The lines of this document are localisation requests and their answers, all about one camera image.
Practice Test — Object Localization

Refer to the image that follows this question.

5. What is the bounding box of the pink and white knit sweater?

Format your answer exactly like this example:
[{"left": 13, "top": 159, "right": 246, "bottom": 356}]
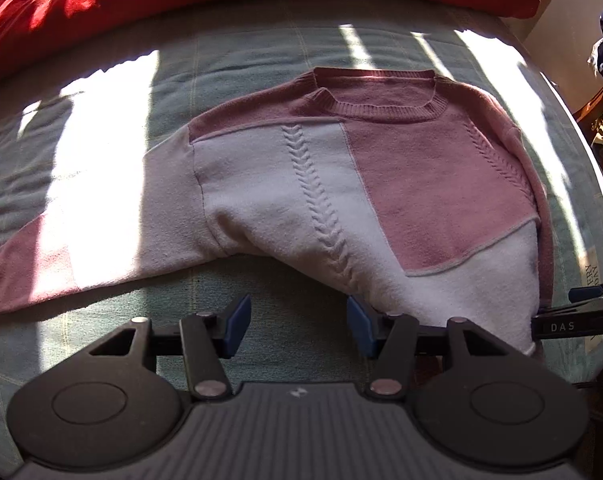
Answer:
[{"left": 0, "top": 66, "right": 555, "bottom": 358}]

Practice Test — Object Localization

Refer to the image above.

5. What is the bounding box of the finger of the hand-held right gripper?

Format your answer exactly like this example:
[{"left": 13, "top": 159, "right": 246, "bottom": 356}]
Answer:
[{"left": 569, "top": 280, "right": 603, "bottom": 306}]

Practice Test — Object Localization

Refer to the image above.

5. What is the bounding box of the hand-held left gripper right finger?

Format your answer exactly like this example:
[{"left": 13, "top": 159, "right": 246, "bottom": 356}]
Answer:
[{"left": 346, "top": 296, "right": 519, "bottom": 402}]

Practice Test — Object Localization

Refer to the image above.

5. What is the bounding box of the green checked blanket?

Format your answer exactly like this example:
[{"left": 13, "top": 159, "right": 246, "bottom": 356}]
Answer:
[{"left": 0, "top": 0, "right": 603, "bottom": 466}]

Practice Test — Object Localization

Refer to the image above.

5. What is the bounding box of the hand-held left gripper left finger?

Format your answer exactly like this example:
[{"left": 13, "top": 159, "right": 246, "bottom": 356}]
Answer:
[{"left": 82, "top": 294, "right": 252, "bottom": 402}]

